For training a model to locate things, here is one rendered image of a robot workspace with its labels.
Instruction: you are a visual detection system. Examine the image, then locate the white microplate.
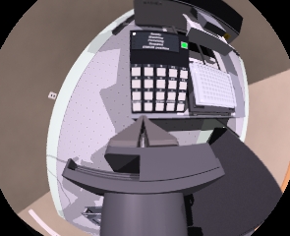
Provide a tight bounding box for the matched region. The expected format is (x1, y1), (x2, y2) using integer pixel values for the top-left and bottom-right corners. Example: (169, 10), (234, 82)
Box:
(189, 62), (237, 108)

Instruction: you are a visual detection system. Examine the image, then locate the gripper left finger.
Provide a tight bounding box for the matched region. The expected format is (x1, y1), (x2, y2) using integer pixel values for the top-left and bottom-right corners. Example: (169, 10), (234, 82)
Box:
(107, 115), (144, 148)

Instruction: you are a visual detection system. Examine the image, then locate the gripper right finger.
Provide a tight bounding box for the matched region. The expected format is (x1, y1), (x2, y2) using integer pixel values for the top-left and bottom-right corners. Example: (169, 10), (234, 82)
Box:
(144, 115), (179, 148)

